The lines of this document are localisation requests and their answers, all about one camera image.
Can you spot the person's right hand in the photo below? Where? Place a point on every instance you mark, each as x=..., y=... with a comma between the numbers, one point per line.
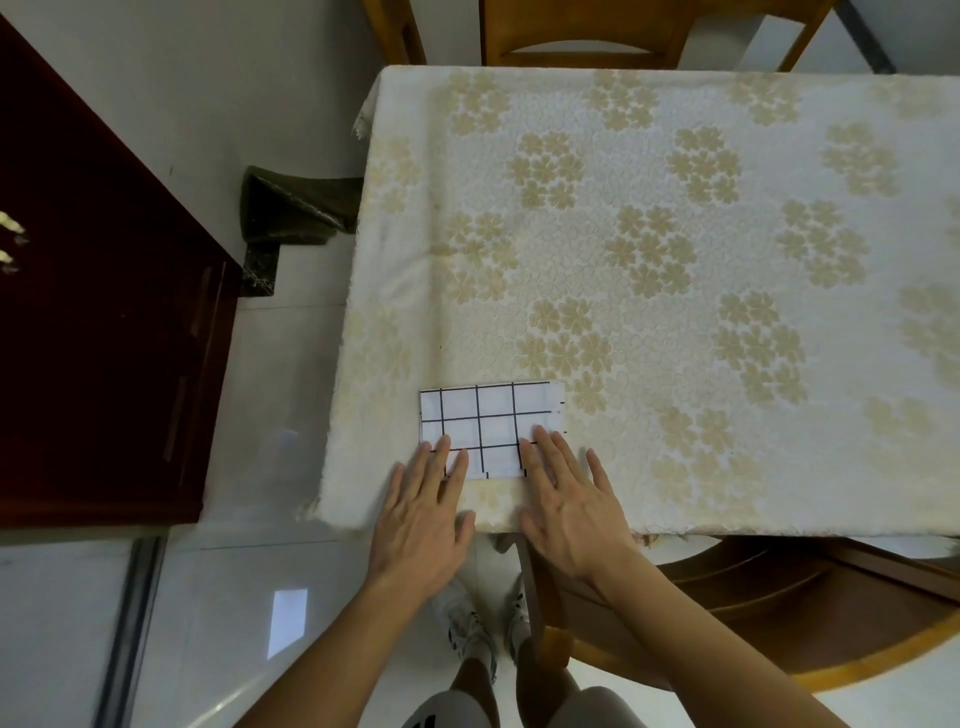
x=581, y=529

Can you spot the person's left hand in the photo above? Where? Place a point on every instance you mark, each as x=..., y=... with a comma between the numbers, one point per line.
x=416, y=536

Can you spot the person's right middle finger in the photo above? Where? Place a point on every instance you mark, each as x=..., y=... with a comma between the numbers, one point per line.
x=553, y=459

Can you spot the person's left middle finger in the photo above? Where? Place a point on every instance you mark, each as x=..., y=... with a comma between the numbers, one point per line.
x=442, y=465

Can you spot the person's left thumb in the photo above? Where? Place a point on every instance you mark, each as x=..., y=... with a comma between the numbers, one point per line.
x=465, y=531

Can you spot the person's left little finger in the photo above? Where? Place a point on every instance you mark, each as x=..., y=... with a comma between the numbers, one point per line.
x=394, y=487

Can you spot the person's right thumb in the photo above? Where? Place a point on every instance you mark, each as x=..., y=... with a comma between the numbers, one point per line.
x=534, y=534

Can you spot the person's right little finger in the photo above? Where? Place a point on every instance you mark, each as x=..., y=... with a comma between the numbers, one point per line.
x=602, y=480

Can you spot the white paper with black grid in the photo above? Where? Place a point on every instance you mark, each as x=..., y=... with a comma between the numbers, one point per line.
x=491, y=416

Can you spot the person's right forearm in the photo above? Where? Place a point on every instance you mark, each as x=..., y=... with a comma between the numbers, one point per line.
x=712, y=660

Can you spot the person's left forearm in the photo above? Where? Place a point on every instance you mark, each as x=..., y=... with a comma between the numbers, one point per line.
x=345, y=660

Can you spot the person's right white sneaker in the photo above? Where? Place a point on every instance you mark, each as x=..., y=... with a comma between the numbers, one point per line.
x=518, y=615

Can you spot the person's white sneaker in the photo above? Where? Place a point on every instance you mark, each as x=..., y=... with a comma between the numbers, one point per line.
x=469, y=626
x=518, y=615

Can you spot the person's left white sneaker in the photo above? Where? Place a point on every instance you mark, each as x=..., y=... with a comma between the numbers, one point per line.
x=469, y=626

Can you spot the person's right leg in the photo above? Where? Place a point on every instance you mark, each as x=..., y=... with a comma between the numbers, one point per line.
x=547, y=671

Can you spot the person's leg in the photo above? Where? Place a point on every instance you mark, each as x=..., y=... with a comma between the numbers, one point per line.
x=474, y=686
x=547, y=671

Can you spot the person's left leg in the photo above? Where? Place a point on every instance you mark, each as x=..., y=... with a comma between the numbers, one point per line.
x=474, y=686

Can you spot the grey shorts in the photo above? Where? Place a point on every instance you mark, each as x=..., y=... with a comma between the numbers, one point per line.
x=592, y=712

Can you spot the cream floral tablecloth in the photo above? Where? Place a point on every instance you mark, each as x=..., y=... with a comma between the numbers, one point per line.
x=675, y=300

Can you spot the wooden chair with round seat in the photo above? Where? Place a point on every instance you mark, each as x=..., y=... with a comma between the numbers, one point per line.
x=787, y=607

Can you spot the dark marble table base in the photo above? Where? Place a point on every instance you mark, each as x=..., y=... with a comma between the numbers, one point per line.
x=292, y=217

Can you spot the metal floor door track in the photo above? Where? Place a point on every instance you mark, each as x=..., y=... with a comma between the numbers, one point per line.
x=131, y=637

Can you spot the dark red wooden cabinet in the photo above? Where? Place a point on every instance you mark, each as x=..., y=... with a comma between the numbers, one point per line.
x=105, y=337

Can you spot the wooden chair with arched back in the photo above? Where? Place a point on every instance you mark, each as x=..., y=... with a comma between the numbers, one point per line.
x=645, y=26

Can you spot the dark metal bar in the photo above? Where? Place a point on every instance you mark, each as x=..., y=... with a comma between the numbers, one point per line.
x=866, y=34

